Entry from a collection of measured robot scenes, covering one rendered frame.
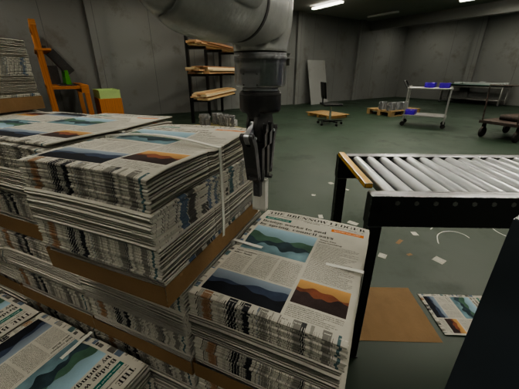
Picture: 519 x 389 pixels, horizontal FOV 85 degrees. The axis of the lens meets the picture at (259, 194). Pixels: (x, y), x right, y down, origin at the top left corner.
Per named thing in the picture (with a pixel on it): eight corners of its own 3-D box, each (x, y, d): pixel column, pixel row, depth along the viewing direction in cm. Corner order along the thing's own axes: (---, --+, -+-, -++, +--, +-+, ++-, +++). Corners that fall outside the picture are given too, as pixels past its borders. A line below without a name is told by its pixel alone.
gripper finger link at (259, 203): (266, 178, 57) (266, 180, 56) (266, 210, 59) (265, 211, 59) (253, 177, 58) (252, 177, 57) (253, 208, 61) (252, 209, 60)
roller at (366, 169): (392, 207, 103) (382, 199, 102) (356, 167, 146) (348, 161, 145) (402, 196, 101) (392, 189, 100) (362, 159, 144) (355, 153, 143)
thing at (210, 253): (167, 309, 46) (164, 288, 44) (51, 266, 56) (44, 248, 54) (218, 255, 60) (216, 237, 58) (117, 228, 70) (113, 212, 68)
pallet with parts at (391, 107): (392, 117, 796) (395, 103, 781) (365, 113, 868) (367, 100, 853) (419, 113, 863) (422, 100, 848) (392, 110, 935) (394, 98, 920)
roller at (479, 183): (494, 205, 101) (499, 193, 99) (427, 165, 144) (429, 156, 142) (509, 206, 101) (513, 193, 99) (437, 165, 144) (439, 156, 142)
